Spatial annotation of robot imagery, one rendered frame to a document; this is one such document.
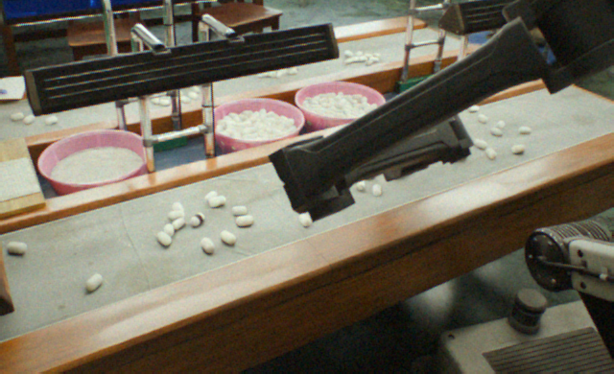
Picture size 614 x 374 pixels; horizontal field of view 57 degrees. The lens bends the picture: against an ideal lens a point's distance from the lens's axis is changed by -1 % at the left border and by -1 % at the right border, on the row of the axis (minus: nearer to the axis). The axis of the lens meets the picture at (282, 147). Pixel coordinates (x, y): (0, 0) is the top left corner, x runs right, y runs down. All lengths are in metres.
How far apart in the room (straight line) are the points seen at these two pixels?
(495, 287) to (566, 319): 0.79
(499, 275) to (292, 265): 1.40
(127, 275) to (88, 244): 0.13
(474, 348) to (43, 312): 0.90
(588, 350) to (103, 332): 1.04
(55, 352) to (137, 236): 0.33
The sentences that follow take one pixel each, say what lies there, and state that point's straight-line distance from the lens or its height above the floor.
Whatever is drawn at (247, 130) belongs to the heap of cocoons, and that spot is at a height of 0.74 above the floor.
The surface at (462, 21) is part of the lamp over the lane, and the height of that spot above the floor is 1.07.
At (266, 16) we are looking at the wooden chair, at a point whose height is 0.46.
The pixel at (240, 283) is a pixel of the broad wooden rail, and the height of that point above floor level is 0.76.
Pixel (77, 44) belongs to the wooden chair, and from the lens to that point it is 3.25.
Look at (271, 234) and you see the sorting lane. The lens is 1.19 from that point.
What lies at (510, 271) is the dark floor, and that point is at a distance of 2.41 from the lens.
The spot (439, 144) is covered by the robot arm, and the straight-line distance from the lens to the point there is 1.00.
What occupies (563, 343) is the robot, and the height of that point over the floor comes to 0.48.
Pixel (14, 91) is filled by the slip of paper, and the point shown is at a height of 0.77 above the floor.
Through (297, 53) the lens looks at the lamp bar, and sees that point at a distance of 1.19.
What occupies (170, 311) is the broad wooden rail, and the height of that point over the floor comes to 0.76.
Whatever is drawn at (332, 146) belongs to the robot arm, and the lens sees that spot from 0.67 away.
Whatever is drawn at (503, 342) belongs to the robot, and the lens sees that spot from 1.43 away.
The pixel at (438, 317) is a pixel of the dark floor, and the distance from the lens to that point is 2.13.
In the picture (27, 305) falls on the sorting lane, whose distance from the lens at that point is 1.12.
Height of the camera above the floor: 1.47
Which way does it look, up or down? 29 degrees down
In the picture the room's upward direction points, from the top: 1 degrees clockwise
